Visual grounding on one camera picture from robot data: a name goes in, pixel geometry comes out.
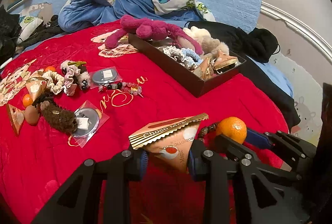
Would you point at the cream scrunchie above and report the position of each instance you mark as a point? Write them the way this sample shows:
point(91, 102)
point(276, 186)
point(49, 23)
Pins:
point(54, 82)

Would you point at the black plastic bag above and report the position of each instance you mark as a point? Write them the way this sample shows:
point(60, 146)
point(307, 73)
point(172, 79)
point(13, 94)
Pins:
point(9, 31)

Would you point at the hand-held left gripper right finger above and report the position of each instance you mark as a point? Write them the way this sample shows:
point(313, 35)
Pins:
point(194, 165)

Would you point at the round mirror in plastic bag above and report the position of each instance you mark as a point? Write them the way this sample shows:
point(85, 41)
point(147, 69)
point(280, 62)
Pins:
point(87, 122)

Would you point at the black cardboard box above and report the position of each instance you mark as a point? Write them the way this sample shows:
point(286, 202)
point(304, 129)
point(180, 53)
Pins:
point(176, 76)

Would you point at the beige plush toy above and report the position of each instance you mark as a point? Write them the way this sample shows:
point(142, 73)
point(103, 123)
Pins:
point(215, 46)

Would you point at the pink white scrunchie bundle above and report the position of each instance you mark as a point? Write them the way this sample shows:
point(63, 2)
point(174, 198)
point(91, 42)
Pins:
point(81, 78)

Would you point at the orange mandarin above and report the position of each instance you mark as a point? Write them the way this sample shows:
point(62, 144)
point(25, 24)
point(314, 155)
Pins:
point(232, 129)
point(28, 100)
point(50, 70)

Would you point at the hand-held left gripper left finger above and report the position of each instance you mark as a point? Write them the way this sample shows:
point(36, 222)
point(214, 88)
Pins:
point(141, 163)

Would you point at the black clothing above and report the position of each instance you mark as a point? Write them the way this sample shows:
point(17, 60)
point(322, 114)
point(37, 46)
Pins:
point(259, 78)

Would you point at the small round grey mirror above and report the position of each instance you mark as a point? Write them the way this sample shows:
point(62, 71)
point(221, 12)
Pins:
point(105, 75)

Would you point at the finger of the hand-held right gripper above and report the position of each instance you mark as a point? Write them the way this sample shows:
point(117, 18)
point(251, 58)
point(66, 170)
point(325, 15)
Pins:
point(233, 147)
point(256, 137)

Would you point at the black fuzzy cloth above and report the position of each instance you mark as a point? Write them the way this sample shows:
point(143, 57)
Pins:
point(265, 43)

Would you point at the red printed blanket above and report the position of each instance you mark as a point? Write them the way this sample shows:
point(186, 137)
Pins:
point(155, 99)

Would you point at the small white monster-print pillow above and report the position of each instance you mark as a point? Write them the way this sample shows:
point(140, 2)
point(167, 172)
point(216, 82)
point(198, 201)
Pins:
point(29, 26)

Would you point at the dark beaded garment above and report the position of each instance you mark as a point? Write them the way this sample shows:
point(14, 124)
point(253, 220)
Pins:
point(46, 30)

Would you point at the white plush toy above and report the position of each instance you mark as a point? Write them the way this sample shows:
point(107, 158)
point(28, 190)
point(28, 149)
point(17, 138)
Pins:
point(198, 33)

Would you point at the light blue scrunchie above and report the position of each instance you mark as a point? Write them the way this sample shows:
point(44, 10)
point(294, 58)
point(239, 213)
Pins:
point(190, 55)

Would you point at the magenta plush toy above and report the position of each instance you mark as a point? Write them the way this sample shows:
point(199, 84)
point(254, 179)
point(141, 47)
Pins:
point(153, 29)

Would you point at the silver tube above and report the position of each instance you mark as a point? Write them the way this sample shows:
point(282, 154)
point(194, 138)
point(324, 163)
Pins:
point(6, 63)

